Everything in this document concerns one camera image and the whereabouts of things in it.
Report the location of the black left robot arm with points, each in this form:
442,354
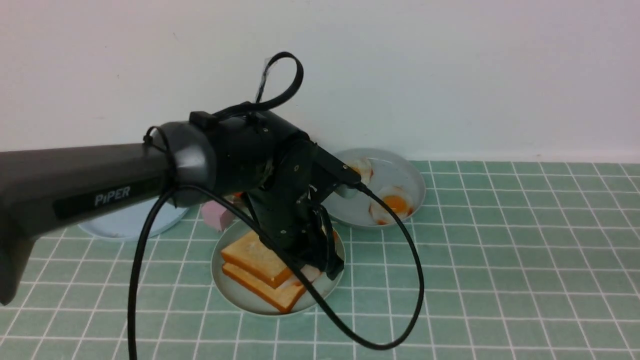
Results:
260,154

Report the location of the toast slice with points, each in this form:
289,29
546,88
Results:
251,255
282,294

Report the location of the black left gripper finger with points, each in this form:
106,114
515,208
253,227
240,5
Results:
335,264
311,247

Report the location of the green checked tablecloth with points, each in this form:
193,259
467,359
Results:
522,261

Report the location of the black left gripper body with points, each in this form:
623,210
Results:
282,206

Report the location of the light blue plate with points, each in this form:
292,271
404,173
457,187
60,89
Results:
126,224

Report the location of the fried egg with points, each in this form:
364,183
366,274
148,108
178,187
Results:
310,273
397,199
363,167

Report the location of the grey egg plate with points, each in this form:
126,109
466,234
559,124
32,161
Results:
390,169

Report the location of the pink cube block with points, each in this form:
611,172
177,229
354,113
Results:
216,216

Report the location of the green centre plate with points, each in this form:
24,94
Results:
237,295

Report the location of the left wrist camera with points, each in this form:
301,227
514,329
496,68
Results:
329,175

